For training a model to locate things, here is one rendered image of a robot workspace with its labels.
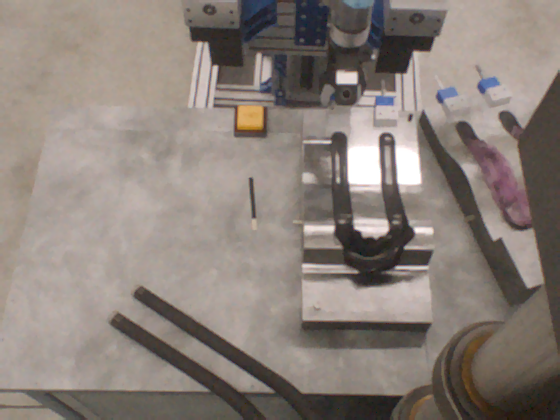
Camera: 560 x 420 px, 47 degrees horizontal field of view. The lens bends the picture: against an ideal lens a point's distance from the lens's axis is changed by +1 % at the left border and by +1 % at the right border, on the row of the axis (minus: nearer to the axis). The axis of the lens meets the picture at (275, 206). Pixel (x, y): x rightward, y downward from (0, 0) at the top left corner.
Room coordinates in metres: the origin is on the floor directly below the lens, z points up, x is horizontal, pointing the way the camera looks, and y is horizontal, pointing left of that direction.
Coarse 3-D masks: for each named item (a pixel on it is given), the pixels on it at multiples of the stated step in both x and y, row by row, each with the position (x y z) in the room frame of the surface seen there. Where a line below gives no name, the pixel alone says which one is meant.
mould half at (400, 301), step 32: (320, 128) 0.85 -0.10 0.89; (352, 128) 0.85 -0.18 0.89; (384, 128) 0.85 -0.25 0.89; (320, 160) 0.77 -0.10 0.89; (352, 160) 0.77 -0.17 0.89; (416, 160) 0.77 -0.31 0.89; (320, 192) 0.68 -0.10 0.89; (352, 192) 0.68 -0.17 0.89; (416, 192) 0.68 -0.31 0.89; (320, 224) 0.58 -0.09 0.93; (384, 224) 0.58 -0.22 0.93; (416, 224) 0.58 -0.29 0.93; (320, 256) 0.53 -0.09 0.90; (416, 256) 0.52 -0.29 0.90; (320, 288) 0.47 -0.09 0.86; (352, 288) 0.47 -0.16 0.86; (384, 288) 0.47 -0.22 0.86; (416, 288) 0.47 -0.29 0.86; (320, 320) 0.40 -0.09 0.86; (352, 320) 0.40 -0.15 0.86; (384, 320) 0.40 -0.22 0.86; (416, 320) 0.40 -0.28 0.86
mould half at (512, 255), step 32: (480, 96) 0.97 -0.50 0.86; (512, 96) 0.97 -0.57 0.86; (448, 128) 0.87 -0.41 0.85; (480, 128) 0.87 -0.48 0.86; (448, 160) 0.79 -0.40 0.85; (512, 160) 0.76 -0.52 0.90; (480, 192) 0.68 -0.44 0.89; (480, 224) 0.62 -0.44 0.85; (512, 256) 0.52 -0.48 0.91; (512, 288) 0.48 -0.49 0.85
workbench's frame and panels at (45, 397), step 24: (48, 408) 0.31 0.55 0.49; (72, 408) 0.31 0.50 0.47; (96, 408) 0.31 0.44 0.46; (120, 408) 0.31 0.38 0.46; (144, 408) 0.31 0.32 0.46; (168, 408) 0.31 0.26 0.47; (192, 408) 0.31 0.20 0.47; (216, 408) 0.31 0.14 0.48; (264, 408) 0.30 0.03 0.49; (288, 408) 0.30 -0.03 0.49; (336, 408) 0.30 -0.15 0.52; (360, 408) 0.30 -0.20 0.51; (384, 408) 0.30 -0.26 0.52
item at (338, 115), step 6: (330, 102) 0.89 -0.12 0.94; (330, 108) 0.87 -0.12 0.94; (336, 108) 0.87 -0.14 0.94; (342, 108) 0.87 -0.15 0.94; (348, 108) 0.87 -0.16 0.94; (330, 114) 0.86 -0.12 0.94; (336, 114) 0.85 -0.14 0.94; (342, 114) 0.85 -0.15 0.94; (348, 114) 0.85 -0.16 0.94; (330, 120) 0.86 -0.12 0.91; (336, 120) 0.86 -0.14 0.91; (342, 120) 0.86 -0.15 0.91; (348, 120) 0.86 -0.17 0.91
